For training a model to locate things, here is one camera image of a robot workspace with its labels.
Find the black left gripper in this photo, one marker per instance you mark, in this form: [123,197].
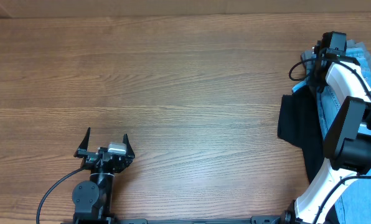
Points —
[91,158]

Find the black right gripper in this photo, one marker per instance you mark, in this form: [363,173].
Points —
[320,86]

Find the light blue denim jeans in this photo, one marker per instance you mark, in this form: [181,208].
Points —
[354,205]

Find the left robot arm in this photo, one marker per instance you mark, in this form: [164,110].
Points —
[92,198]

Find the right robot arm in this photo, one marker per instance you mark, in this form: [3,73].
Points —
[347,144]

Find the gray trousers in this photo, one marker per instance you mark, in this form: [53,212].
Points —
[354,49]

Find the black garment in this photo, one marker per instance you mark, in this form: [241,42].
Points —
[299,125]

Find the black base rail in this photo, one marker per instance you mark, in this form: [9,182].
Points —
[262,219]

